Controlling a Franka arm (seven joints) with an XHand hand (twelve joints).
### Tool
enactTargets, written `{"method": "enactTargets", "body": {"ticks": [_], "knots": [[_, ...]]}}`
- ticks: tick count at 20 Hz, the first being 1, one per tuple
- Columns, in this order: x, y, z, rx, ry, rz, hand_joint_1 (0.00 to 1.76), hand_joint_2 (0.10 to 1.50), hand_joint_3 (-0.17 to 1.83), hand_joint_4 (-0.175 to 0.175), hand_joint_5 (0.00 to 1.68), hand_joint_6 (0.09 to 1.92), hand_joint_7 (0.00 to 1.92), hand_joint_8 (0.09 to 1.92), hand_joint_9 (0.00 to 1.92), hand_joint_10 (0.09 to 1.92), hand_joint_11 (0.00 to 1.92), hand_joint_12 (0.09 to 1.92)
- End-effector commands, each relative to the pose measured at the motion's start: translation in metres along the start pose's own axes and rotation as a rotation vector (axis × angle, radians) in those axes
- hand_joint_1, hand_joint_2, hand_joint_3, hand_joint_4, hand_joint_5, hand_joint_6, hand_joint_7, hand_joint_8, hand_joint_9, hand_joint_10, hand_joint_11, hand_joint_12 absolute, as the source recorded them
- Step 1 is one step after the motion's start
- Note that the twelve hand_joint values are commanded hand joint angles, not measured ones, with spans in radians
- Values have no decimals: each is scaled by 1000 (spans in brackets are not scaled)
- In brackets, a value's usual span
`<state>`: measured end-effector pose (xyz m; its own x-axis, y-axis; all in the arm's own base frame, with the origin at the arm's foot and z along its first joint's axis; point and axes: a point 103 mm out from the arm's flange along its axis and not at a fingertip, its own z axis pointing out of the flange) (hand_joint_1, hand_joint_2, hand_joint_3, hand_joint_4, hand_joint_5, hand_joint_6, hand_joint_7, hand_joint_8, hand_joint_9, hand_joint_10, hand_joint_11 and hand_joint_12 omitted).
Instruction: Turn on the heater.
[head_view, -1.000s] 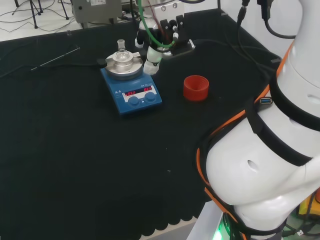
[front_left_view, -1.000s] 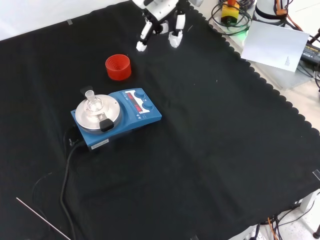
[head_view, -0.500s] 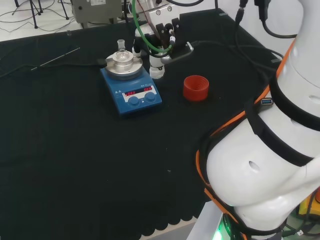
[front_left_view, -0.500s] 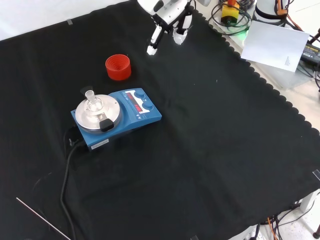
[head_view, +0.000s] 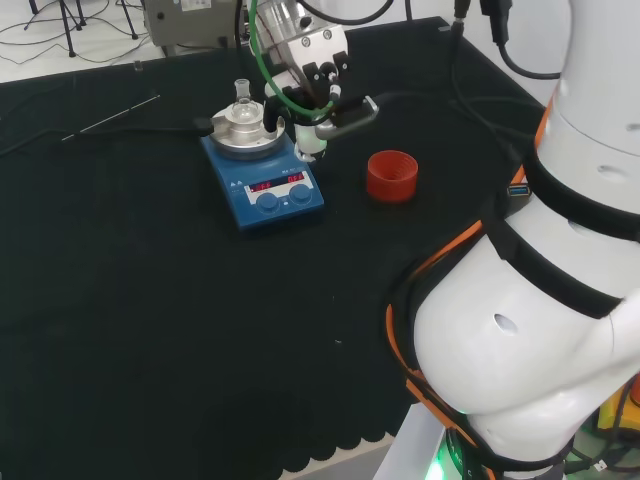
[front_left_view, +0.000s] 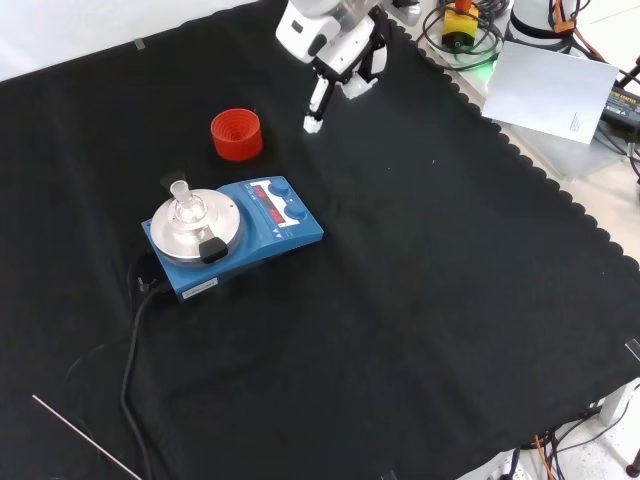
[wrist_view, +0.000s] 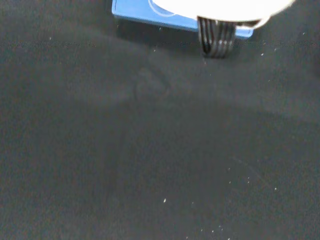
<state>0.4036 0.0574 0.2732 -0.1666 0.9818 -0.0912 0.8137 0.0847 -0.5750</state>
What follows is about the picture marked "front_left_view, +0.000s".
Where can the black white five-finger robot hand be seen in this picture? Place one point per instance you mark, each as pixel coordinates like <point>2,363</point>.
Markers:
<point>345,47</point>

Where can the heater with blue base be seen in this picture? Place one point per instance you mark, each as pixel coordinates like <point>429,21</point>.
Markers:
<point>295,235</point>

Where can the yellow stop button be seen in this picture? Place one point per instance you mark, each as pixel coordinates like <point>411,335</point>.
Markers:
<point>460,27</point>

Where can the red ribbed plastic cup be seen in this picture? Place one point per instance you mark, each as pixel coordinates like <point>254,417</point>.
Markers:
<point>237,135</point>

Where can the pale board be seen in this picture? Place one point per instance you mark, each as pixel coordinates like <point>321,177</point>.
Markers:
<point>545,90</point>

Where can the clear round-bottom glass flask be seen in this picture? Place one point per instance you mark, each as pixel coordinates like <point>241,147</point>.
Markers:
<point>187,210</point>

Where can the black bench cloth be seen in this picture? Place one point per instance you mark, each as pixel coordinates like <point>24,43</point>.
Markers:
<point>380,280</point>

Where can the black power adapter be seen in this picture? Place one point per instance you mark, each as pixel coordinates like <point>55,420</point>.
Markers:
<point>622,105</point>

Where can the grey tape strip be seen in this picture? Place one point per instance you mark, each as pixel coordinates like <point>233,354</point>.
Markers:
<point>634,348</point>

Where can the white bench leg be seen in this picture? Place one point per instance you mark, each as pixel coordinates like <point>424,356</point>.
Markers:
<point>617,405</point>

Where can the thin glass rod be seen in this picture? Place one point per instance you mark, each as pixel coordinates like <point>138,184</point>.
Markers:
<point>85,435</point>

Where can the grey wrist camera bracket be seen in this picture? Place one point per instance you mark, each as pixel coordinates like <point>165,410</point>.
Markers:
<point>406,11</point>

